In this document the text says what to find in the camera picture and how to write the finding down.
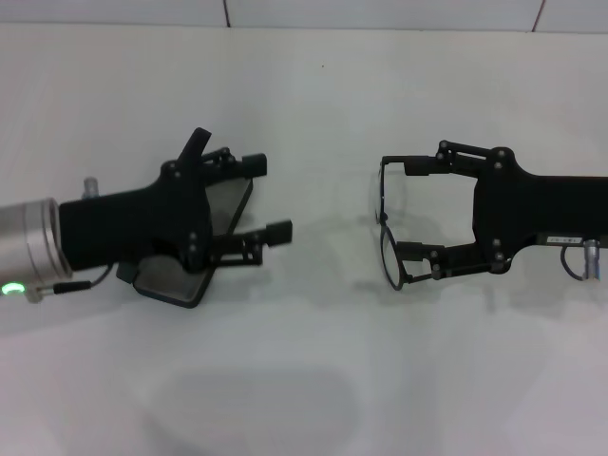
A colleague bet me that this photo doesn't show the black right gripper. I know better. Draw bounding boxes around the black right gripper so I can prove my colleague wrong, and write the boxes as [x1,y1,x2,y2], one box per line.
[401,140,608,281]

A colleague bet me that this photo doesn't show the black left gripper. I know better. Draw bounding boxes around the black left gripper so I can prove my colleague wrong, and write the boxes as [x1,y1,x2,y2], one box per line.
[59,147,295,276]

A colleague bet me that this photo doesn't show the black thin-framed glasses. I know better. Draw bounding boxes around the black thin-framed glasses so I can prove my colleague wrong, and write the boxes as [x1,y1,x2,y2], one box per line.
[374,154,437,292]

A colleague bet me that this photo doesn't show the black glasses case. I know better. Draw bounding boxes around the black glasses case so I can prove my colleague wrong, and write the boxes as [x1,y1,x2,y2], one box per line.
[116,126,256,311]

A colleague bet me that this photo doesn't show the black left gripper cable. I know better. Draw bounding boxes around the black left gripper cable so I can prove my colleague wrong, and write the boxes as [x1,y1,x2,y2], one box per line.
[26,268,118,304]

